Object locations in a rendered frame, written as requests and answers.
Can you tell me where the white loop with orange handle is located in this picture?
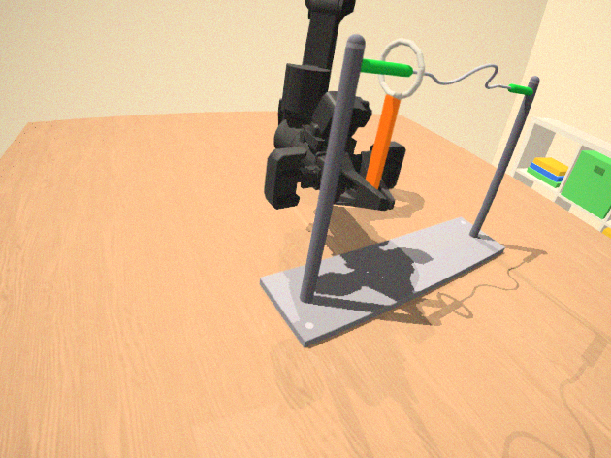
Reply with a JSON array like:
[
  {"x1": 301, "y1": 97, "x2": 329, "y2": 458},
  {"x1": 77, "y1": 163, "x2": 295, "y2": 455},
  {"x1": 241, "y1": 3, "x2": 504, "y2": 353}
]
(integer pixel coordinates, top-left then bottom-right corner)
[{"x1": 366, "y1": 38, "x2": 426, "y2": 189}]

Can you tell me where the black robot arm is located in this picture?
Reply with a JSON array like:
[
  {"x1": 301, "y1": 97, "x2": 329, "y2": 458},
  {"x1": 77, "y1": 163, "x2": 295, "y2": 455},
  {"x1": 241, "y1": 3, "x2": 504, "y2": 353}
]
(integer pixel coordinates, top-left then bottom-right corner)
[{"x1": 273, "y1": 0, "x2": 372, "y2": 151}]

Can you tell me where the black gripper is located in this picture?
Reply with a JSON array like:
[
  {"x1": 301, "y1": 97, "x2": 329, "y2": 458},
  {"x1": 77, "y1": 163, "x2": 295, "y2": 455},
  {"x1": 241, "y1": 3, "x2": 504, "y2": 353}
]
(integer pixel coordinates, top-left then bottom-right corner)
[{"x1": 264, "y1": 130, "x2": 406, "y2": 211}]

